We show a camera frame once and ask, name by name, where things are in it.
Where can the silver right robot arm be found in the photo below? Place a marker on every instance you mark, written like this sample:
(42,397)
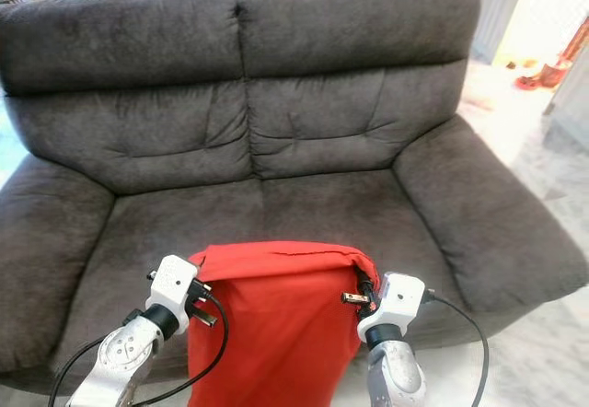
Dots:
(394,379)

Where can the grey fabric sofa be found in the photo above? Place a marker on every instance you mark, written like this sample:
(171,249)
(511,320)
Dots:
(258,131)

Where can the red plate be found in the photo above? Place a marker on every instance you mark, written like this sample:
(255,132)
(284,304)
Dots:
(528,82)

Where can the white curtain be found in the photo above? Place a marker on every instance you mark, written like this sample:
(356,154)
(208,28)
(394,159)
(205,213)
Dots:
(497,11)

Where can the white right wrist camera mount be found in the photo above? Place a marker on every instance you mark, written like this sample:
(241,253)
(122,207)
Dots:
(396,304)

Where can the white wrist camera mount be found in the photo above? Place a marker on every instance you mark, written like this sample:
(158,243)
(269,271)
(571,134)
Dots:
(396,304)
(173,283)

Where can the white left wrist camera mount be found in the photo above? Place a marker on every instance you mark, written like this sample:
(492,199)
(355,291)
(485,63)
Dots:
(173,283)

